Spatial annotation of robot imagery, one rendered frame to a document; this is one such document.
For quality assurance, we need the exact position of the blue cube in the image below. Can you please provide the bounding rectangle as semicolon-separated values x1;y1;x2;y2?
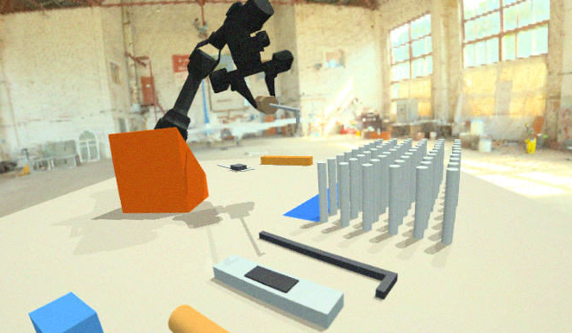
29;292;104;333

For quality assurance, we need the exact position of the orange-handled hammer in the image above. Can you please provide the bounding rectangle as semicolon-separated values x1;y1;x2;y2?
168;305;229;333

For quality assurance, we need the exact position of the orange rectangular bar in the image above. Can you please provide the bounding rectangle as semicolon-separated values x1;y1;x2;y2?
261;156;313;166

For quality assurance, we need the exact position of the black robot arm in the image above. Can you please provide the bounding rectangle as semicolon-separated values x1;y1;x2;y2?
154;0;274;141

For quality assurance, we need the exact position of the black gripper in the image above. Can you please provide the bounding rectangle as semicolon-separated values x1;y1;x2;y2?
209;50;294;109

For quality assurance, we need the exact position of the wooden-handled tool with grey metal shaft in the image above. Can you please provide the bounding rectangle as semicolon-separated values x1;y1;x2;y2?
255;96;300;123

